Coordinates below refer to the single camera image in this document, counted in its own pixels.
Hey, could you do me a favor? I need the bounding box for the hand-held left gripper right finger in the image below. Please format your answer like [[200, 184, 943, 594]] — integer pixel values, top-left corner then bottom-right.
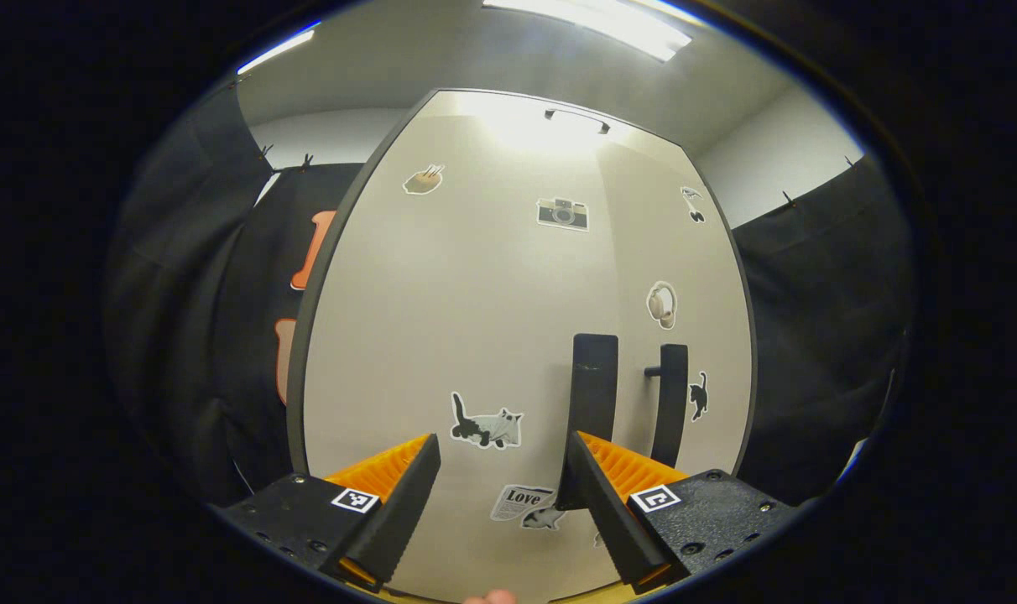
[[567, 430, 803, 592]]

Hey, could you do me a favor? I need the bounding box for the black door handle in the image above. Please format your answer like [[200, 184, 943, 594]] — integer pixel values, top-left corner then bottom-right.
[[643, 344, 690, 469], [556, 334, 620, 511]]

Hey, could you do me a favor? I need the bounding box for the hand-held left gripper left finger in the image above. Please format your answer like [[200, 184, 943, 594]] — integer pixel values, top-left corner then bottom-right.
[[211, 432, 442, 594]]

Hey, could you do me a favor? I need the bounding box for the white cabinet drawer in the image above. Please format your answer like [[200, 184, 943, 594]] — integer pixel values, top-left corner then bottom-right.
[[416, 90, 686, 156]]

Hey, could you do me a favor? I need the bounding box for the white cabinet door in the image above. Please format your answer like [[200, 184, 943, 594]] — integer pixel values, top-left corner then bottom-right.
[[289, 117, 627, 601], [597, 143, 757, 588]]

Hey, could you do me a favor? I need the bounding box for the ceiling light panel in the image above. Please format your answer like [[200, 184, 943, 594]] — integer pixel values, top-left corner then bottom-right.
[[238, 29, 318, 76], [483, 0, 694, 61]]

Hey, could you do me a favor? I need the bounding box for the white cabinet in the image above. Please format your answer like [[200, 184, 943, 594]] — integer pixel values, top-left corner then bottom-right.
[[286, 88, 759, 603]]

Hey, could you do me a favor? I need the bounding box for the black drawer handle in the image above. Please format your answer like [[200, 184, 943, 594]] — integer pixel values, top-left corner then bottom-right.
[[545, 108, 612, 135]]

